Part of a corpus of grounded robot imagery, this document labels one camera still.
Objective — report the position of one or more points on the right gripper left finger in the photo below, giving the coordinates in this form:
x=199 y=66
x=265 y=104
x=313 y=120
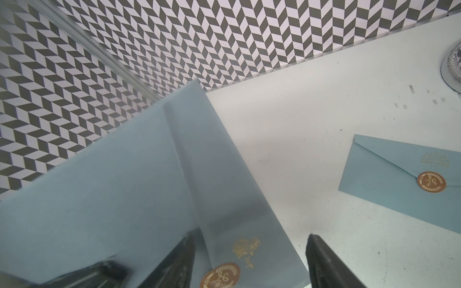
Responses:
x=180 y=268

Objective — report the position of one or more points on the dark grey envelope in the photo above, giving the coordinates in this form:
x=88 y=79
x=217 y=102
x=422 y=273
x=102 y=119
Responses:
x=171 y=173

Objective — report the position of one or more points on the chrome jewellery stand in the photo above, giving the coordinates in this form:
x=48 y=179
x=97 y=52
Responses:
x=451 y=68

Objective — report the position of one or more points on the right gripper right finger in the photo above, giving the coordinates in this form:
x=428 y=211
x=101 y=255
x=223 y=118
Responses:
x=326 y=269

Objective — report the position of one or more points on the light blue envelope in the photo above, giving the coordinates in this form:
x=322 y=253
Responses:
x=418 y=181

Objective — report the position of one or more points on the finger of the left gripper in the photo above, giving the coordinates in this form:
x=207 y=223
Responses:
x=104 y=274

